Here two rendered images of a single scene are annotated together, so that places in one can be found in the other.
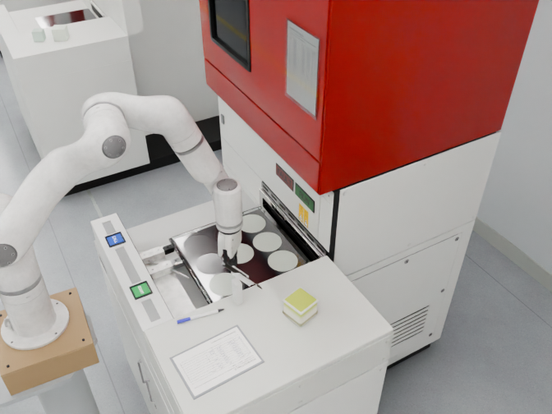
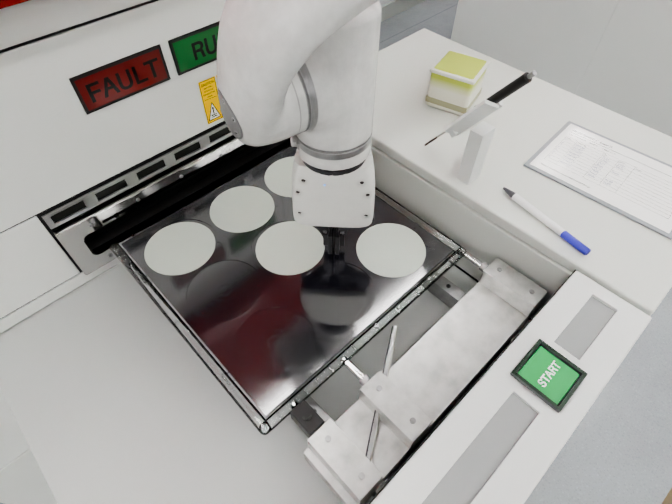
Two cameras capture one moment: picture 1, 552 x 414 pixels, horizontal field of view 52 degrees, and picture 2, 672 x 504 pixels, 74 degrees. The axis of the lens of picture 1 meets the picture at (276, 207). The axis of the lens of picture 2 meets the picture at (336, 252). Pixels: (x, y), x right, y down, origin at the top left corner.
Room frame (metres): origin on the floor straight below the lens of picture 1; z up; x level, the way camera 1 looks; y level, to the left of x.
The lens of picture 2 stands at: (1.41, 0.54, 1.40)
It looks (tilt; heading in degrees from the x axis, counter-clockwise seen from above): 52 degrees down; 256
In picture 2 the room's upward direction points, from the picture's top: straight up
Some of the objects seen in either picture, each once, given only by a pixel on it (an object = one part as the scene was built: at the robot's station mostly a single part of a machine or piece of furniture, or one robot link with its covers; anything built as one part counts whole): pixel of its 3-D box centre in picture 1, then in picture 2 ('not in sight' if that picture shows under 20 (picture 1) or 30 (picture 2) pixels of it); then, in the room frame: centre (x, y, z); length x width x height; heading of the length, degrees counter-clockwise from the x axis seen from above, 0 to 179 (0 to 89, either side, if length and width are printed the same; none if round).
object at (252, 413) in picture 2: (216, 223); (179, 325); (1.54, 0.22, 0.90); 0.37 x 0.01 x 0.01; 120
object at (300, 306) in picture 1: (300, 307); (456, 83); (1.06, -0.07, 1.00); 0.07 x 0.07 x 0.07; 44
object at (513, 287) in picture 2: not in sight; (512, 286); (1.10, 0.26, 0.89); 0.08 x 0.03 x 0.03; 120
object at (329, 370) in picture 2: (190, 272); (376, 328); (1.30, 0.28, 0.90); 0.38 x 0.01 x 0.01; 30
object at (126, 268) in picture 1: (131, 280); (460, 481); (1.26, 0.47, 0.89); 0.55 x 0.09 x 0.14; 30
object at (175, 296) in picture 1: (169, 291); (432, 374); (1.24, 0.35, 0.87); 0.36 x 0.08 x 0.03; 30
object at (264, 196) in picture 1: (290, 230); (198, 182); (1.50, -0.05, 0.89); 0.44 x 0.02 x 0.10; 30
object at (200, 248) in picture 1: (239, 252); (286, 248); (1.39, 0.12, 0.90); 0.34 x 0.34 x 0.01; 30
